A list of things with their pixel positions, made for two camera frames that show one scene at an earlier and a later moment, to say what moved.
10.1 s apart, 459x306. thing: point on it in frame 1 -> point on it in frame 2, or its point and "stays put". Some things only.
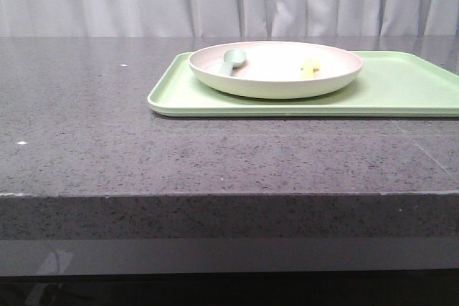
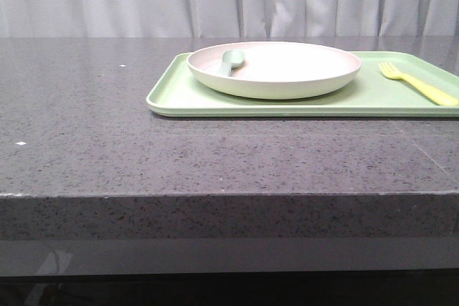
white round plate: (272, 69) stays put
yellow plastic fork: (308, 70) -> (437, 93)
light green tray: (389, 84) stays put
